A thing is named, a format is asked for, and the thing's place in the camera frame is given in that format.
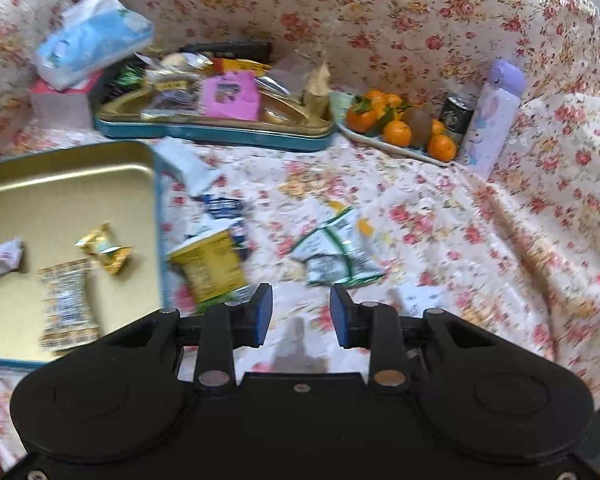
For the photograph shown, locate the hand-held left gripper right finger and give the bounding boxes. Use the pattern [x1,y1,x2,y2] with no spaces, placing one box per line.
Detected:
[329,285,498,393]

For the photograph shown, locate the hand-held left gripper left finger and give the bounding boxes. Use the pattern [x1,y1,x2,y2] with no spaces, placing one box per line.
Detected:
[97,282,273,391]

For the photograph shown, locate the green and white snack packet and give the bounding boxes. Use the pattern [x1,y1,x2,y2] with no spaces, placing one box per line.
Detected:
[290,205,387,288]

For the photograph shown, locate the yellow snack packet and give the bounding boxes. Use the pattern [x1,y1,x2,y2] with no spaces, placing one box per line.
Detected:
[169,230,246,306]

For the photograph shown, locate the blue and white cartoon packet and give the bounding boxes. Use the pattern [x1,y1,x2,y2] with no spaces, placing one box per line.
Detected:
[192,192,253,261]

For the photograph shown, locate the gold candy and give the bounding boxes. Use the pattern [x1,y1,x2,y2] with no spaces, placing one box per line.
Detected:
[76,222,132,276]

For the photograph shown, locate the beige patterned snack packet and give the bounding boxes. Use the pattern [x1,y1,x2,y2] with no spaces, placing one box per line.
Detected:
[36,258,102,356]

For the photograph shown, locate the teal tin tray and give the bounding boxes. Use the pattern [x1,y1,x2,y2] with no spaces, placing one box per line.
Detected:
[0,140,168,372]

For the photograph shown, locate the white and pink snack packet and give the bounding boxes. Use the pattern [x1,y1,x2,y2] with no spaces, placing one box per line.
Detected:
[0,240,25,291]

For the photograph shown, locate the floral sofa cover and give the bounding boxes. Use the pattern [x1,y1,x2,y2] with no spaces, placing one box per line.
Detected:
[0,0,600,461]

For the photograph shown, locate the white crumpled packet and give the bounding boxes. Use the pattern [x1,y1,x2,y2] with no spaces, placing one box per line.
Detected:
[155,140,216,196]

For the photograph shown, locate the pale rectangular plate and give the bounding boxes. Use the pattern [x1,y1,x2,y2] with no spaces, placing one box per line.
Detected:
[330,91,456,167]

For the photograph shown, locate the teal tin filled with packets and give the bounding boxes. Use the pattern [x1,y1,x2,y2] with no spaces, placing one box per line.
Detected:
[94,67,337,153]

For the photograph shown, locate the kiwi fruit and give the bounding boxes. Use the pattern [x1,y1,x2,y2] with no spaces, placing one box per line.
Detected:
[402,106,433,147]

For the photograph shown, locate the gold foil bag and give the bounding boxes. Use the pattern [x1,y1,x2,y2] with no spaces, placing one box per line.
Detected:
[302,52,333,118]

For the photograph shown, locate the dark green drink can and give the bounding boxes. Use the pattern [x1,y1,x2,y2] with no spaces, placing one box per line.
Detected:
[439,92,477,146]

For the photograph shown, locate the silver foil packet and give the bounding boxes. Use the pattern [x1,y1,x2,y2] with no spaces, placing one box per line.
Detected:
[255,67,306,98]

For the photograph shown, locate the dark packet with yellow label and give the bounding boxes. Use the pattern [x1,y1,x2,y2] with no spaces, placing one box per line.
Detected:
[142,80,203,113]

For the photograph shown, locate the orange snack packet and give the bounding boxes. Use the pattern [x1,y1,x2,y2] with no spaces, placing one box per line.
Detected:
[215,57,271,76]

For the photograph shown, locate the purple and white thermos bottle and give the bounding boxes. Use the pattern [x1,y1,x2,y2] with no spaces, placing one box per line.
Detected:
[462,59,527,181]

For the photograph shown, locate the black case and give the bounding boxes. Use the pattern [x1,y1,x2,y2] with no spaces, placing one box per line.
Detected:
[179,41,273,61]

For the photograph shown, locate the green candy wrappers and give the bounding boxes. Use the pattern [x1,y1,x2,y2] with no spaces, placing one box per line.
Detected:
[112,62,148,91]

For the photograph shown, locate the pink tissue box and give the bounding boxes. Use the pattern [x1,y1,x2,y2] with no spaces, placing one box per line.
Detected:
[29,72,103,131]

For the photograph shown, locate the blue tissue pack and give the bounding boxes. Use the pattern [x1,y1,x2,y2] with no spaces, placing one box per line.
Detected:
[34,0,156,92]

